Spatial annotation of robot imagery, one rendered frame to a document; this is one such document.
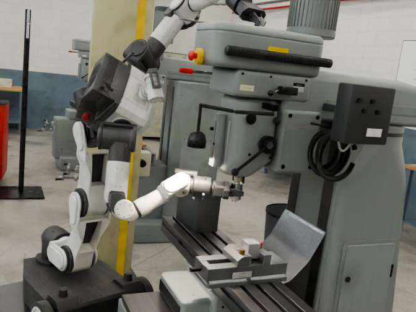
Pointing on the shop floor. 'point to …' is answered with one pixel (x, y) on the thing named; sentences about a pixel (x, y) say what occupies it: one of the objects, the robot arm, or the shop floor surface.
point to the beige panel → (122, 37)
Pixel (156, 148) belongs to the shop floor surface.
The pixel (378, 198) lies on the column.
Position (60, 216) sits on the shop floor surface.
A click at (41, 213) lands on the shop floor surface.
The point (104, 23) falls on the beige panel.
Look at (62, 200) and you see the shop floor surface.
